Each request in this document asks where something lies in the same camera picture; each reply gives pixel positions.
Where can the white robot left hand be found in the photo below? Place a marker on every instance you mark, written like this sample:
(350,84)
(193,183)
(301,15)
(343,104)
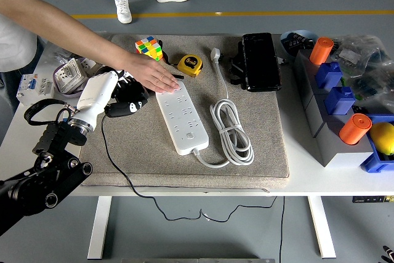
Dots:
(95,96)

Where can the person's hand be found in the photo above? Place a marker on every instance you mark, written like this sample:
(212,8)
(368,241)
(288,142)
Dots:
(151,72)

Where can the black and white robot right hand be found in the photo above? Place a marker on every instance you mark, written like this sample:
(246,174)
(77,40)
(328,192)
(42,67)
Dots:
(388,255)

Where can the black plug adapter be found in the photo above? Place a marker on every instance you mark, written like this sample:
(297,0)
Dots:
(134,94)

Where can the white power strip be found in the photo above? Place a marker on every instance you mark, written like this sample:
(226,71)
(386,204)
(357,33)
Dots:
(181,115)

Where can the person's forearm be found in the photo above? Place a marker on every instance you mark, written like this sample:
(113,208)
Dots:
(77,36)

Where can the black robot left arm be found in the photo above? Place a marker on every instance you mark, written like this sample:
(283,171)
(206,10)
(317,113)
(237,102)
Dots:
(40,183)

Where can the large colourful puzzle cube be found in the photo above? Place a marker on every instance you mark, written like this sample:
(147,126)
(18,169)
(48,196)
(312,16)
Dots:
(149,49)

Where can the yellow tape measure with print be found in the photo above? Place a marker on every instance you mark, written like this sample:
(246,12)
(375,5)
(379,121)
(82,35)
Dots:
(190,65)

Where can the clear bag of metal parts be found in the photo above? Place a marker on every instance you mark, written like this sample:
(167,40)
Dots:
(60,56)

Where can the table control panel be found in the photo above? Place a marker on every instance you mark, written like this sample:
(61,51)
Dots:
(372,199)

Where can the white circuit breaker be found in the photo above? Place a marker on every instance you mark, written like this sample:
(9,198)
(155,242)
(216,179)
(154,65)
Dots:
(34,89)

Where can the white table leg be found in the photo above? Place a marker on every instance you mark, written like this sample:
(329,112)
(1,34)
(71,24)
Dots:
(100,229)
(321,229)

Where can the grey-brown mat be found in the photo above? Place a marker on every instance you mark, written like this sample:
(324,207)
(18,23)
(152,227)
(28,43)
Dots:
(147,158)

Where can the blue bin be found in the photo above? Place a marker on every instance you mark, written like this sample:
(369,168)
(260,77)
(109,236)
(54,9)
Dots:
(374,163)

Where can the glossy black case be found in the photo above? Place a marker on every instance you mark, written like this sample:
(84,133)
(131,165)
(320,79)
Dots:
(261,63)

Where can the yellow lemon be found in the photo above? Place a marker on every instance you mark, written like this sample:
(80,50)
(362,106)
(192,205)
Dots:
(383,138)

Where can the grey block holder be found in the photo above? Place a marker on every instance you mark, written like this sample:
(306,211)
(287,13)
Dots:
(332,152)

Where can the orange cylinder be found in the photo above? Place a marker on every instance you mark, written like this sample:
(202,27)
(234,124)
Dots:
(320,50)
(354,129)

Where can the black parts packet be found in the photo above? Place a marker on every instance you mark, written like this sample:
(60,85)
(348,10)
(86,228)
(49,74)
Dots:
(297,42)

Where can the blue block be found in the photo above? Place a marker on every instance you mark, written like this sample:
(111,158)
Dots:
(338,101)
(327,75)

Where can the light blue bowl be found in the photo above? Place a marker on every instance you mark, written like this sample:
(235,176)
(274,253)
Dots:
(309,33)

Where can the clear bag of dark parts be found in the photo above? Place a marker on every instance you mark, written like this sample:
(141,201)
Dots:
(375,84)

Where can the clear bag with white label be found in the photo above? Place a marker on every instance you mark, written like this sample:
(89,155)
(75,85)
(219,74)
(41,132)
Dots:
(354,50)

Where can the small white wall socket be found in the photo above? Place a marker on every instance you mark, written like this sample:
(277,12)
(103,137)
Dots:
(89,65)

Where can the large white wall socket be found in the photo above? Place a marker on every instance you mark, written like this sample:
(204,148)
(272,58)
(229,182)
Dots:
(69,73)

